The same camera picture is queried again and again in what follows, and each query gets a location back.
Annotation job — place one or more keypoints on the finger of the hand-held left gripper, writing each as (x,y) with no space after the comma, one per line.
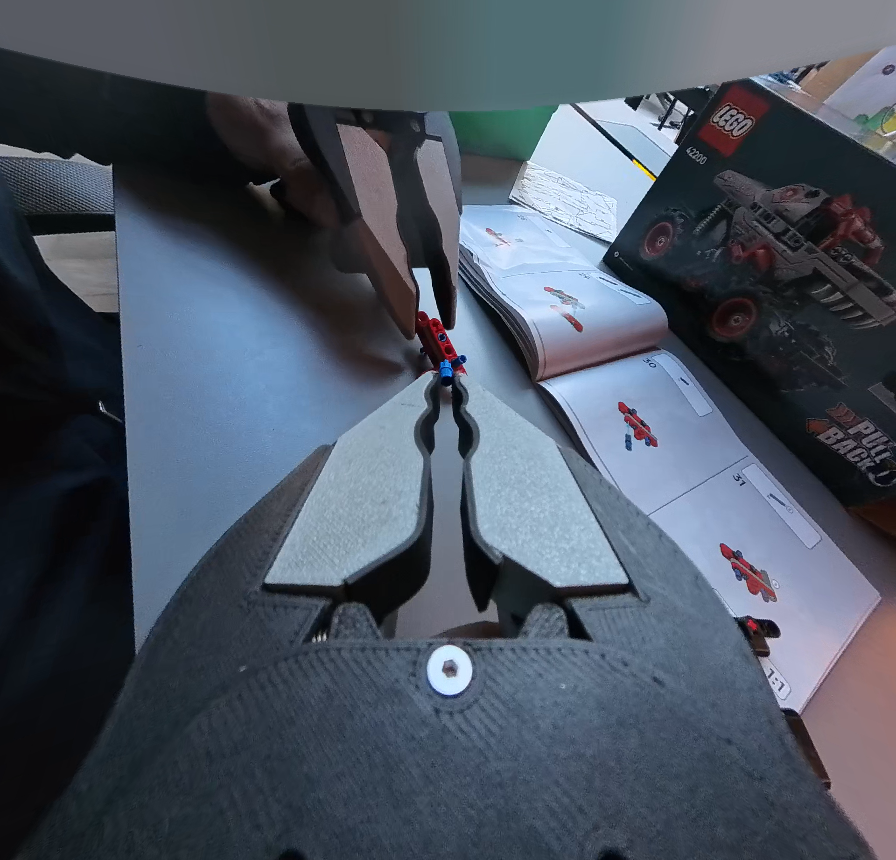
(371,230)
(442,230)

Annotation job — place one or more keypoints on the black mesh chair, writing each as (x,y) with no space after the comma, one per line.
(56,188)

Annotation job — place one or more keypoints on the white sticker sheet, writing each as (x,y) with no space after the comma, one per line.
(567,202)

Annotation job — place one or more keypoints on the lego set box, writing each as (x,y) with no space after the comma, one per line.
(770,258)

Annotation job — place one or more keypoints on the person's left hand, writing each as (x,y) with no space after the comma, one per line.
(273,145)

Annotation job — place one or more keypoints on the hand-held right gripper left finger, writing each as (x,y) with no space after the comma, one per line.
(350,517)

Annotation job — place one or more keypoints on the small red black lego piece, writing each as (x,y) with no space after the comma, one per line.
(759,630)

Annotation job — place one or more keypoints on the green plastic bin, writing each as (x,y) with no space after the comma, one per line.
(504,135)

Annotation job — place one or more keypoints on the person's dark trousers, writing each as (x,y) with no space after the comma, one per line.
(56,489)

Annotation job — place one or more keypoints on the lego instruction booklet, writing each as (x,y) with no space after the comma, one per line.
(700,468)

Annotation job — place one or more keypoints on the white paper sheet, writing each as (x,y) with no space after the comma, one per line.
(864,79)

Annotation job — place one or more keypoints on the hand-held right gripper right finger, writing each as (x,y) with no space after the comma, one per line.
(539,517)

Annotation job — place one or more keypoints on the person's left forearm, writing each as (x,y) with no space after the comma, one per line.
(105,110)

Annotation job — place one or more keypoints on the red lego assembly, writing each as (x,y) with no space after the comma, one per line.
(434,336)

